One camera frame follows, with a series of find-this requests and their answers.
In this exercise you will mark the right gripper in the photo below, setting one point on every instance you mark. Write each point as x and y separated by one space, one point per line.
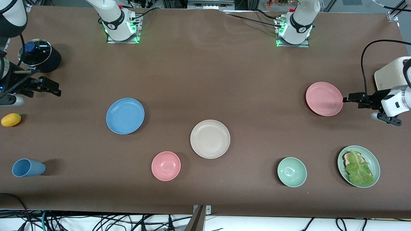
16 84

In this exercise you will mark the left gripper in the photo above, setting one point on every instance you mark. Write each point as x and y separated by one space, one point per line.
376 97

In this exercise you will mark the pink plate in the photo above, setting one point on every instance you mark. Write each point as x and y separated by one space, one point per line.
324 98

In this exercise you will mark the blue plate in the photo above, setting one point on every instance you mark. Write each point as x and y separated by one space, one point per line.
125 116

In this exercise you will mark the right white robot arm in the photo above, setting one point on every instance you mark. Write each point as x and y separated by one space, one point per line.
112 16

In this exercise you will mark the blue pot with lid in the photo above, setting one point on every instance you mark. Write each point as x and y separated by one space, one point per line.
55 61

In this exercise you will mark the glass lid blue knob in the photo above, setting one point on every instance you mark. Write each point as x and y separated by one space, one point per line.
35 53

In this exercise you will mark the cream toaster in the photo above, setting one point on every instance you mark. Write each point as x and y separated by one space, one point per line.
390 73

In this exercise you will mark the yellow lemon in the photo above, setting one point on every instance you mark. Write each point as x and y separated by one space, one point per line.
11 119

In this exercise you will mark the bread slice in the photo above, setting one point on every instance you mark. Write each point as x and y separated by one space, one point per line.
345 157

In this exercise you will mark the green plate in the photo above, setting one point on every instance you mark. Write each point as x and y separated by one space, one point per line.
375 163

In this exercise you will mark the green lettuce leaf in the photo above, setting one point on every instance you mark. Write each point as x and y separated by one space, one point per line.
359 170

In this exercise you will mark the blue cup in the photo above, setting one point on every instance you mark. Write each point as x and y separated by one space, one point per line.
29 167

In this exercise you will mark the green bowl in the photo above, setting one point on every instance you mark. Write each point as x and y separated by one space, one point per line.
292 172

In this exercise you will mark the pink bowl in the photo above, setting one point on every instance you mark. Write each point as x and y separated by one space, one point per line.
166 166

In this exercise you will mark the beige plate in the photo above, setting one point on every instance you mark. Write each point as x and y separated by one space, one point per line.
210 139

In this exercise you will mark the brown table cover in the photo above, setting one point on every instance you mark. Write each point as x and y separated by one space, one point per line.
205 80

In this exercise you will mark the small metal bracket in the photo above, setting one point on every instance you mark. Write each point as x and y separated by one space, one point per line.
208 210

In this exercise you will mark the dark post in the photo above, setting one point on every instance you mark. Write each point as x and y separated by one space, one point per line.
196 221

